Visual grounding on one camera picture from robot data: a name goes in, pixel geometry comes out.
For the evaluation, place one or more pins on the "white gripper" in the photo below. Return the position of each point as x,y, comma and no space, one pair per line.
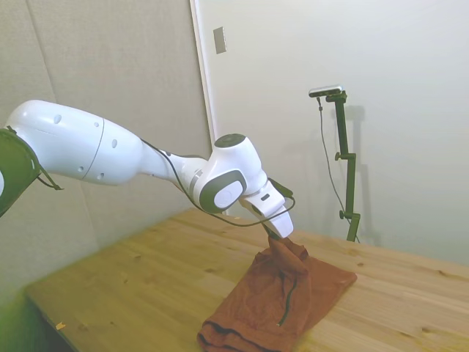
276,212

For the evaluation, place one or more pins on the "small yellow tape scrap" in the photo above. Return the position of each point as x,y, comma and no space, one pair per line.
60,325

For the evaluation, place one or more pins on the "grey camera on stand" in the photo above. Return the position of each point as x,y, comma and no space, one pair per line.
326,90

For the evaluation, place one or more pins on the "grey wall plate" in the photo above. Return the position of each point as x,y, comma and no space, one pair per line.
220,40

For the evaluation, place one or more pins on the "rust orange shorts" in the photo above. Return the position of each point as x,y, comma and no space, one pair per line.
256,293

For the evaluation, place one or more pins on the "dark green camera stand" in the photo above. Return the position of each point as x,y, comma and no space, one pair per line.
351,183

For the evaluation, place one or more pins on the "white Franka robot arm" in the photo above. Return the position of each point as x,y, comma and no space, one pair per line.
73,146

